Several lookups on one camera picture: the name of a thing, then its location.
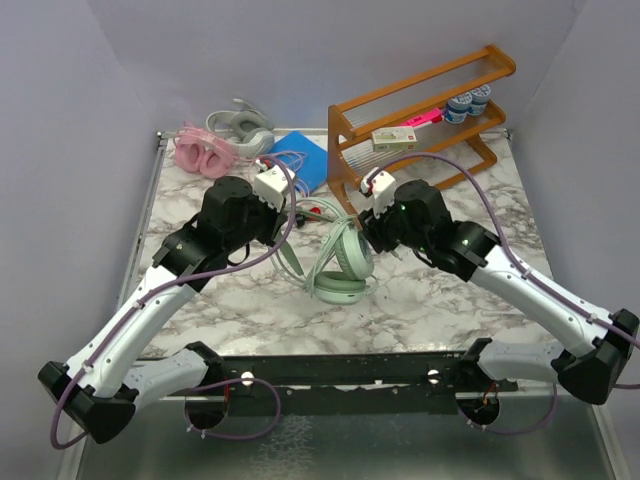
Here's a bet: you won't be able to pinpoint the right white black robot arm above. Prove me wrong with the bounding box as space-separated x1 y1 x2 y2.
359 172 639 405

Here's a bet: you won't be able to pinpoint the mint green headphones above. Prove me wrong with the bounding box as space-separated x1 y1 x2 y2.
271 196 374 306

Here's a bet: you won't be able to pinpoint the white green red box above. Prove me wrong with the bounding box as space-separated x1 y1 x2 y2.
371 126 417 152

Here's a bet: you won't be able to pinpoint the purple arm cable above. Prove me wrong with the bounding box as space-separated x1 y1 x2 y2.
369 151 640 435
49 155 299 450

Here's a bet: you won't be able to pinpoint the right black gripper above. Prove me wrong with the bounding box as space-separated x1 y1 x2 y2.
359 191 432 254

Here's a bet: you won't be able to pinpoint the blue notebook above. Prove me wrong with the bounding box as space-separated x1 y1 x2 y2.
269 131 328 196

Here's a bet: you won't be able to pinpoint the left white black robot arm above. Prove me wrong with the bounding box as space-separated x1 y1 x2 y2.
38 170 295 444

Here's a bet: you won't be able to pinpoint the pink marker pen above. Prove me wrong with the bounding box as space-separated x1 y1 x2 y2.
403 108 442 129

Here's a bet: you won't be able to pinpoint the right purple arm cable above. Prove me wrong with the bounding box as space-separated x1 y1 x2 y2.
369 151 640 435

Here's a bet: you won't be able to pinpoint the blue white jar right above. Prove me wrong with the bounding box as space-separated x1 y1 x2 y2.
468 84 492 116

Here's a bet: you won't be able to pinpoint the blue white jar left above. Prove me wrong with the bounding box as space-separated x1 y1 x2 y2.
444 92 472 124

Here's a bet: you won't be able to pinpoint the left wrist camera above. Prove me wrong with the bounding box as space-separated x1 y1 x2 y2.
253 167 296 212

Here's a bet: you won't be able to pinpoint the pink headphone cable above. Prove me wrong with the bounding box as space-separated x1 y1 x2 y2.
249 149 314 199

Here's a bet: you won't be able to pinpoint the blue white jar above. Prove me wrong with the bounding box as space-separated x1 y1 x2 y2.
468 84 492 116
444 92 472 124

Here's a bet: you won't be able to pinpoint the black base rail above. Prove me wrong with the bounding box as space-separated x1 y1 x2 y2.
203 351 517 416

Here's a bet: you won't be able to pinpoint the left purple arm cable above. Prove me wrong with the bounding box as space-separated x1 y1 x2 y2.
49 155 299 450

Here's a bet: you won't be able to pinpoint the pink grey headphones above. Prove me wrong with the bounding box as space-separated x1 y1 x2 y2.
172 98 275 179

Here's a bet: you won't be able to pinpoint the wooden three-tier rack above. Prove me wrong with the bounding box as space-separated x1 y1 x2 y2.
327 44 516 213

